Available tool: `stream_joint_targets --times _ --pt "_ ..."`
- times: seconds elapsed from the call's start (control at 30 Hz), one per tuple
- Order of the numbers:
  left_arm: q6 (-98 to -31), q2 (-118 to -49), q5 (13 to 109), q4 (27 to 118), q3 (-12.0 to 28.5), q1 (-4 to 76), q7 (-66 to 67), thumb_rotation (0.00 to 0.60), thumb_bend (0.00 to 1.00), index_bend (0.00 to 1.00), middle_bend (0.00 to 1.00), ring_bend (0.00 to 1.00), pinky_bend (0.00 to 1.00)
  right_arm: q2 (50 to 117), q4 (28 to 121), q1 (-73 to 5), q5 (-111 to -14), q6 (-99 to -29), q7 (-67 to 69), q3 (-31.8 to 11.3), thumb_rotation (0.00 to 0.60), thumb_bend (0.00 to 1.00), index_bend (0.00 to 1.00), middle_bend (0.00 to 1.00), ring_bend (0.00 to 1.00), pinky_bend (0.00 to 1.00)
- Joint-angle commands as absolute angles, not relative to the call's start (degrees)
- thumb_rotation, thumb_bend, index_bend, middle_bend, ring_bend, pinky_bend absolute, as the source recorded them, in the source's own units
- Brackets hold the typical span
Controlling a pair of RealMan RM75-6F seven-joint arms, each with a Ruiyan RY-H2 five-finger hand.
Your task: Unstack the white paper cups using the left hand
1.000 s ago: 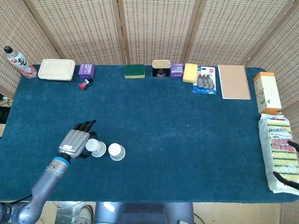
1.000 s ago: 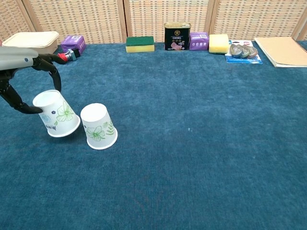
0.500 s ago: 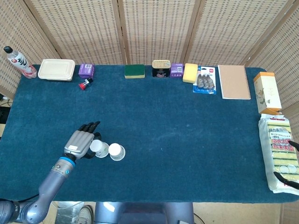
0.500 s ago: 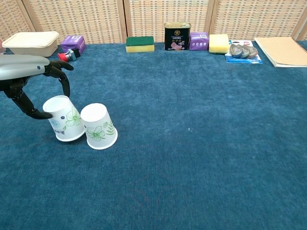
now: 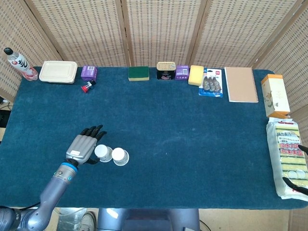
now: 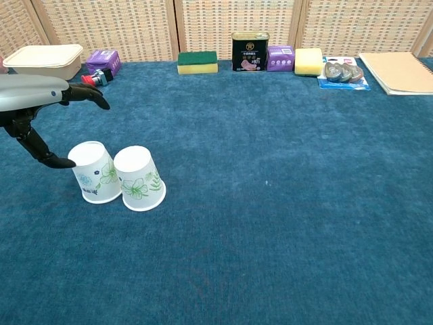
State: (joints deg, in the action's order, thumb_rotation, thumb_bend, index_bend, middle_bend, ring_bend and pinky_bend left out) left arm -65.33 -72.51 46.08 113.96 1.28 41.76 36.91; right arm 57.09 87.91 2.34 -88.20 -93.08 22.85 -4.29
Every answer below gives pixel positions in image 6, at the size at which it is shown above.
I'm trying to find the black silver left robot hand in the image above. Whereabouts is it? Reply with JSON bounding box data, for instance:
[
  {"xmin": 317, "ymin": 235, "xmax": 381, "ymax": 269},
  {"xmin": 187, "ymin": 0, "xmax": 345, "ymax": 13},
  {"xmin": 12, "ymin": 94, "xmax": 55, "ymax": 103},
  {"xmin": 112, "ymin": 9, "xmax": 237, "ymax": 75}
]
[{"xmin": 0, "ymin": 73, "xmax": 111, "ymax": 169}]

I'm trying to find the white floral paper cup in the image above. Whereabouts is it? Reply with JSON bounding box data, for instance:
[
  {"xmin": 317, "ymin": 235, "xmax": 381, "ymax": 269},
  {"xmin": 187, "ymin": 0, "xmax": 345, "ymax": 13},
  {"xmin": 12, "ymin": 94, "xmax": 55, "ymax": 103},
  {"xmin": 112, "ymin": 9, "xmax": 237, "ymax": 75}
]
[
  {"xmin": 113, "ymin": 146, "xmax": 167, "ymax": 213},
  {"xmin": 67, "ymin": 140, "xmax": 122, "ymax": 204}
]

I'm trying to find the beige lidded lunch box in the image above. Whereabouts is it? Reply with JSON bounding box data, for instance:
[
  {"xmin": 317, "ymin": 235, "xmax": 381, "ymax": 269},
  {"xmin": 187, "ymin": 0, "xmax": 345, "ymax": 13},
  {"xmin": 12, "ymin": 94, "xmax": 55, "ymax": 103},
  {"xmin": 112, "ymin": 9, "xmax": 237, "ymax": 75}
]
[{"xmin": 2, "ymin": 43, "xmax": 84, "ymax": 81}]

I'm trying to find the woven folding screen panel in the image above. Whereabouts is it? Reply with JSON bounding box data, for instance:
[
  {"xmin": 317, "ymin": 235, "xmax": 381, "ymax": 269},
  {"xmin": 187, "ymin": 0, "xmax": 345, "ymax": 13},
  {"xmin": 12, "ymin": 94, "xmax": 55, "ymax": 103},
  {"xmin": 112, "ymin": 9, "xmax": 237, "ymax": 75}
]
[
  {"xmin": 0, "ymin": 0, "xmax": 51, "ymax": 68},
  {"xmin": 30, "ymin": 0, "xmax": 180, "ymax": 64},
  {"xmin": 173, "ymin": 0, "xmax": 304, "ymax": 62},
  {"xmin": 297, "ymin": 0, "xmax": 429, "ymax": 58},
  {"xmin": 412, "ymin": 0, "xmax": 433, "ymax": 58}
]

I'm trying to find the purple small box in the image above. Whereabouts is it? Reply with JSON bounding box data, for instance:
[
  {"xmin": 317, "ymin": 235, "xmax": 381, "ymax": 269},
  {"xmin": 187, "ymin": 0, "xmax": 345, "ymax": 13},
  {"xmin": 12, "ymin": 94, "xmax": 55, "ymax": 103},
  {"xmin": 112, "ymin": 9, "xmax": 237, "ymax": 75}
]
[
  {"xmin": 267, "ymin": 45, "xmax": 296, "ymax": 72},
  {"xmin": 85, "ymin": 49, "xmax": 122, "ymax": 77}
]

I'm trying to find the green yellow scouring sponge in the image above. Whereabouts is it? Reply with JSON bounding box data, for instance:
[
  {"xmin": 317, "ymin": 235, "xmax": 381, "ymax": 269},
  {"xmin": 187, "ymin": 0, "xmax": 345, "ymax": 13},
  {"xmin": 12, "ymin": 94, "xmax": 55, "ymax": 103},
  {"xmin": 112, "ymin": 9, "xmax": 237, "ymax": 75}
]
[{"xmin": 177, "ymin": 50, "xmax": 219, "ymax": 76}]

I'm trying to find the black luncheon meat can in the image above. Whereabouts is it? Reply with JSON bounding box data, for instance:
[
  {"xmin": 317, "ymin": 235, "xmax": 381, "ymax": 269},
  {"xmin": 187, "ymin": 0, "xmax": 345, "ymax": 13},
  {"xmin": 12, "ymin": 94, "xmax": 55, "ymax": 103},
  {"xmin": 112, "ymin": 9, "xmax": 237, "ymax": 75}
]
[{"xmin": 231, "ymin": 32, "xmax": 271, "ymax": 72}]

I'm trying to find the blue table mat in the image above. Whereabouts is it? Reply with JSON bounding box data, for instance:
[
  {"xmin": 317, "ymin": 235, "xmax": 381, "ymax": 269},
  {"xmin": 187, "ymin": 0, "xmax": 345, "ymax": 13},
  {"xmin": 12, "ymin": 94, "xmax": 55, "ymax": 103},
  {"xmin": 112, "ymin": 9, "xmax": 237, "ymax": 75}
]
[{"xmin": 0, "ymin": 57, "xmax": 433, "ymax": 325}]

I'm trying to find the yellow sponge block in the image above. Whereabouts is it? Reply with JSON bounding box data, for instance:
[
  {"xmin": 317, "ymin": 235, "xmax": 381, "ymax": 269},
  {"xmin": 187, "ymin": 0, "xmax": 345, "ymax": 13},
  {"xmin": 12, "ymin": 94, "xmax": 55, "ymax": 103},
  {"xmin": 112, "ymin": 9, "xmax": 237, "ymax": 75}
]
[{"xmin": 294, "ymin": 47, "xmax": 324, "ymax": 77}]

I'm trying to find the brown spiral notebook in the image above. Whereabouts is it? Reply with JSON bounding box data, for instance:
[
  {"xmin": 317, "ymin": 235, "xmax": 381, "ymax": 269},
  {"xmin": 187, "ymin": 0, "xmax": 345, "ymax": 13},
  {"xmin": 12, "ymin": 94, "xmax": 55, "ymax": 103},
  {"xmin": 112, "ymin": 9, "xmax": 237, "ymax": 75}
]
[{"xmin": 358, "ymin": 51, "xmax": 433, "ymax": 96}]

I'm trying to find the red black push button switch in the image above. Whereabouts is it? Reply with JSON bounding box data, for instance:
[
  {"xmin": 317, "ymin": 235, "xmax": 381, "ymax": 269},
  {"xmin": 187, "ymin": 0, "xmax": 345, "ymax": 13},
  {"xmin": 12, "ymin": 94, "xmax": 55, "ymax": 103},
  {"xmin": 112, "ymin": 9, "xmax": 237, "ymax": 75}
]
[{"xmin": 81, "ymin": 68, "xmax": 112, "ymax": 86}]

